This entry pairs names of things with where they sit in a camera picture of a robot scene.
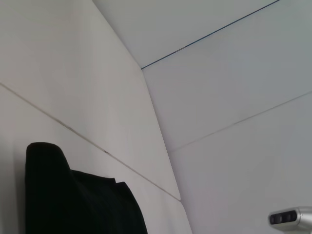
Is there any black FREE print t-shirt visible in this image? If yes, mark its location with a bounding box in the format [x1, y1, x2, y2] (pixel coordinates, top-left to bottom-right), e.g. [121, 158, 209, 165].
[25, 141, 148, 234]

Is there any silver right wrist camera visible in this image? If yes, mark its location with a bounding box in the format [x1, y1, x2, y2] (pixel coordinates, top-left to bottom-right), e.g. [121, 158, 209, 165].
[268, 206, 312, 232]

